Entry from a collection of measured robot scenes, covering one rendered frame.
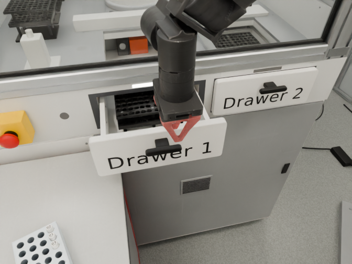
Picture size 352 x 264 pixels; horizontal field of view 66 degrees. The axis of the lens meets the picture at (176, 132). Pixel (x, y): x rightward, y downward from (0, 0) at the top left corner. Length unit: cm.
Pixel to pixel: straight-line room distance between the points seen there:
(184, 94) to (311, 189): 141
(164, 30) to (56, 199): 47
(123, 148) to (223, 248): 97
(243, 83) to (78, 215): 51
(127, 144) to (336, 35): 59
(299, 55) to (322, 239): 105
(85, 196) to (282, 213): 115
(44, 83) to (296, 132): 78
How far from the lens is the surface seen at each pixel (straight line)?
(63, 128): 76
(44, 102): 71
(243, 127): 87
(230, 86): 72
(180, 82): 41
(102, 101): 71
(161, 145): 55
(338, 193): 182
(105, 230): 63
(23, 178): 79
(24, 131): 71
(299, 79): 82
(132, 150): 58
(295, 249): 153
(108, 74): 65
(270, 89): 74
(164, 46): 39
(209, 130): 59
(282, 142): 102
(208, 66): 69
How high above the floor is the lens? 131
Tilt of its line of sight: 44 degrees down
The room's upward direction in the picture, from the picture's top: straight up
